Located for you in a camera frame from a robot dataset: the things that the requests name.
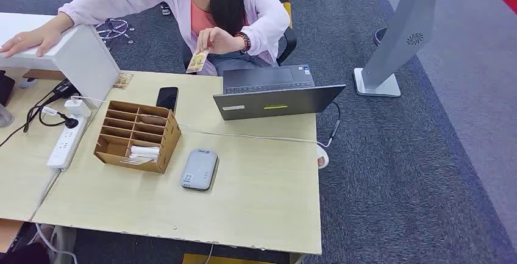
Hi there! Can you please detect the black round base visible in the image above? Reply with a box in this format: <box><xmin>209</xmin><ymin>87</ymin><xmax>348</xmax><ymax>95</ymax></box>
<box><xmin>373</xmin><ymin>27</ymin><xmax>388</xmax><ymax>47</ymax></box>

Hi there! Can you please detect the black office chair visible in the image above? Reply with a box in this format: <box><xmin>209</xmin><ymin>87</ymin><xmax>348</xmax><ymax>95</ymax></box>
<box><xmin>182</xmin><ymin>26</ymin><xmax>298</xmax><ymax>73</ymax></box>

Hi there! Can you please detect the black dongle cable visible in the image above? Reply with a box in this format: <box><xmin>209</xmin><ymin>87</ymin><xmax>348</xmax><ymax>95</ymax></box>
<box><xmin>327</xmin><ymin>101</ymin><xmax>343</xmax><ymax>146</ymax></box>

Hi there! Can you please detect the person's right hand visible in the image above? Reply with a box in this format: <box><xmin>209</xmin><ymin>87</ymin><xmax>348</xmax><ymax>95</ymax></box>
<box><xmin>0</xmin><ymin>26</ymin><xmax>62</xmax><ymax>58</ymax></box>

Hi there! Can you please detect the white power strip cord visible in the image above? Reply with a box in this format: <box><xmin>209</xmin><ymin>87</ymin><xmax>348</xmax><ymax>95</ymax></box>
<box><xmin>34</xmin><ymin>168</ymin><xmax>77</xmax><ymax>264</ymax></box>

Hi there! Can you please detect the dark beaded bracelet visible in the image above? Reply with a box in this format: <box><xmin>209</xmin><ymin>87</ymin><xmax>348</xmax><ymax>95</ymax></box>
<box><xmin>234</xmin><ymin>30</ymin><xmax>252</xmax><ymax>53</ymax></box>

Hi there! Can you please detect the person's left hand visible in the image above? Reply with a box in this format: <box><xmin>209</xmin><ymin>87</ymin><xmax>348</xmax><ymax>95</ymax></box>
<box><xmin>196</xmin><ymin>27</ymin><xmax>243</xmax><ymax>55</ymax></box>

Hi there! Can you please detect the grey translucent object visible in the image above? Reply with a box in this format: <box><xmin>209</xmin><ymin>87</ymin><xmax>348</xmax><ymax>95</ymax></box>
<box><xmin>0</xmin><ymin>104</ymin><xmax>15</xmax><ymax>129</ymax></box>

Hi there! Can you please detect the long white cable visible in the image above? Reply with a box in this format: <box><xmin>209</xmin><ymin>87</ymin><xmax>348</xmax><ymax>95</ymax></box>
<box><xmin>71</xmin><ymin>95</ymin><xmax>333</xmax><ymax>148</ymax></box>

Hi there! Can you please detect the white charger block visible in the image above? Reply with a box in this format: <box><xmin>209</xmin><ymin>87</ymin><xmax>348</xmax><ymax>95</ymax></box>
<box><xmin>64</xmin><ymin>98</ymin><xmax>92</xmax><ymax>118</ymax></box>

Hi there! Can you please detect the grey card reader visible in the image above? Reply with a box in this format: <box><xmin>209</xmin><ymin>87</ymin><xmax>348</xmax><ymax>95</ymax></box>
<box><xmin>180</xmin><ymin>148</ymin><xmax>219</xmax><ymax>192</ymax></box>

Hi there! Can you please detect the black device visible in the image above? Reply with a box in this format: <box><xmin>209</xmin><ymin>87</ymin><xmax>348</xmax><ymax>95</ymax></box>
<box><xmin>0</xmin><ymin>71</ymin><xmax>16</xmax><ymax>107</ymax></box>

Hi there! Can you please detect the black smartphone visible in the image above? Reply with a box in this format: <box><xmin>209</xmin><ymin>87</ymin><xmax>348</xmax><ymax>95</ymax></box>
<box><xmin>155</xmin><ymin>86</ymin><xmax>179</xmax><ymax>113</ymax></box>

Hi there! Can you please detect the grey kiosk stand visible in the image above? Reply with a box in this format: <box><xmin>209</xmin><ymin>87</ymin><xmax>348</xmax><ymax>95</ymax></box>
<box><xmin>354</xmin><ymin>0</ymin><xmax>469</xmax><ymax>98</ymax></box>

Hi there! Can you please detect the cardboard compartment organizer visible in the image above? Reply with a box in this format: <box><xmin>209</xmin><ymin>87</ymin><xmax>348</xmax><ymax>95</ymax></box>
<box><xmin>93</xmin><ymin>100</ymin><xmax>182</xmax><ymax>174</ymax></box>

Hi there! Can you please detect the black plug with cable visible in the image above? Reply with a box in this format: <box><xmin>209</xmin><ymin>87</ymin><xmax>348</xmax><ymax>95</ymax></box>
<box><xmin>38</xmin><ymin>106</ymin><xmax>79</xmax><ymax>130</ymax></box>

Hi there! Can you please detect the pale printed card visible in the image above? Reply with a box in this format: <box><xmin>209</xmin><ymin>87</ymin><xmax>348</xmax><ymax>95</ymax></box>
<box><xmin>120</xmin><ymin>156</ymin><xmax>155</xmax><ymax>166</ymax></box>

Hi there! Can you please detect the white power strip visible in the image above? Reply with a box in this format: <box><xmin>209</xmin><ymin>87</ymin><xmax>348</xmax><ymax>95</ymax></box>
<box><xmin>46</xmin><ymin>116</ymin><xmax>89</xmax><ymax>171</ymax></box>

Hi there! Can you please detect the dark grey laptop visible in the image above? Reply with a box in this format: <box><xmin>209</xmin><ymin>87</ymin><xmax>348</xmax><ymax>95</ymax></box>
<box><xmin>213</xmin><ymin>64</ymin><xmax>346</xmax><ymax>121</ymax></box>

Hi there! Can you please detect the black power adapter with cable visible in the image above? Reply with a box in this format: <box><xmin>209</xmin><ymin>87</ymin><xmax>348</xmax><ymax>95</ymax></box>
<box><xmin>0</xmin><ymin>78</ymin><xmax>79</xmax><ymax>148</ymax></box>

